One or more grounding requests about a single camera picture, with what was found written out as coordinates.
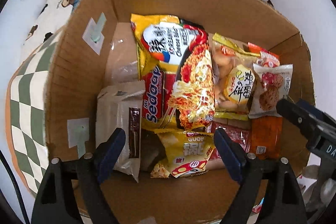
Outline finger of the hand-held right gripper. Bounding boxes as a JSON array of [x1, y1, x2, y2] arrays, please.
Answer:
[[276, 98, 323, 147], [297, 99, 336, 130]]

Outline plain orange snack packet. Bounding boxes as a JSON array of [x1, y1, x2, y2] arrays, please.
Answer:
[[249, 116, 283, 160]]

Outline small white red packet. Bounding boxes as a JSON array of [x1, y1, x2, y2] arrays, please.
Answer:
[[256, 51, 281, 67]]

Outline yellow egg biscuit packet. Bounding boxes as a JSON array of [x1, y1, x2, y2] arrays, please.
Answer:
[[211, 32, 260, 121]]

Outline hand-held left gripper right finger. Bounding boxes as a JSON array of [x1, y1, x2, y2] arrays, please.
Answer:
[[213, 127, 307, 224]]

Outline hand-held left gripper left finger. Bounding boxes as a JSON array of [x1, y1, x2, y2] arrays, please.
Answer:
[[31, 127, 126, 224]]

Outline white cookie packet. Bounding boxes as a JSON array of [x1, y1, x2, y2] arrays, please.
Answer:
[[248, 63, 294, 119]]

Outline green white checkered mat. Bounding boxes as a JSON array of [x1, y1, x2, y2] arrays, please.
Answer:
[[5, 27, 66, 198]]

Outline brown snack packet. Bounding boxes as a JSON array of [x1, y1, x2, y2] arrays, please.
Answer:
[[209, 120, 252, 161]]

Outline white wafer packet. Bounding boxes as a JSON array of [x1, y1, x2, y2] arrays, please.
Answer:
[[96, 80, 146, 184]]

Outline white crumpled plastic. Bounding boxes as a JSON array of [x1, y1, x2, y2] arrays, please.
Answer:
[[297, 164, 336, 211]]

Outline yellow mushroom print snack packet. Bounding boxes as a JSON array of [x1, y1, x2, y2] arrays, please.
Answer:
[[150, 128, 216, 179]]

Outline yellow instant noodle packet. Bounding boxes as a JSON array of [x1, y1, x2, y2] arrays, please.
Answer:
[[130, 13, 216, 130]]

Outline black cable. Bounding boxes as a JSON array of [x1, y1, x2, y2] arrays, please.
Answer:
[[0, 153, 29, 224]]

